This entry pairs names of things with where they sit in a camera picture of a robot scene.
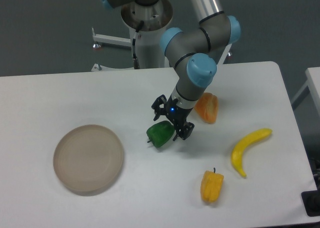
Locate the yellow toy banana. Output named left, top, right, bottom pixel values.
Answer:
left=230, top=128, right=273, bottom=178

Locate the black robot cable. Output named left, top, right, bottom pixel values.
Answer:
left=131, top=21, right=144, bottom=69

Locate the yellow toy bell pepper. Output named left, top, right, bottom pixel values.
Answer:
left=200, top=170, right=224, bottom=203

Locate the green toy bell pepper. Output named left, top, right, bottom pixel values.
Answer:
left=146, top=121, right=175, bottom=148

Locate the beige round plate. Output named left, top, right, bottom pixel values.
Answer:
left=52, top=125, right=125, bottom=196

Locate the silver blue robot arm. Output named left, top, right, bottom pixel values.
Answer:
left=96, top=0, right=241, bottom=139

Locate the black device at table edge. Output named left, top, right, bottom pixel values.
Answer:
left=301, top=157, right=320, bottom=217

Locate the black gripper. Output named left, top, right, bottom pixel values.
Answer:
left=151, top=95, right=195, bottom=141

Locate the white side table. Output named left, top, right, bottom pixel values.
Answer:
left=290, top=67, right=320, bottom=113

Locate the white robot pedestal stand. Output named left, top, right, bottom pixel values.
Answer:
left=92, top=0, right=241, bottom=69

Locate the orange toy bread piece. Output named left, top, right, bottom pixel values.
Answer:
left=194, top=92, right=219, bottom=124

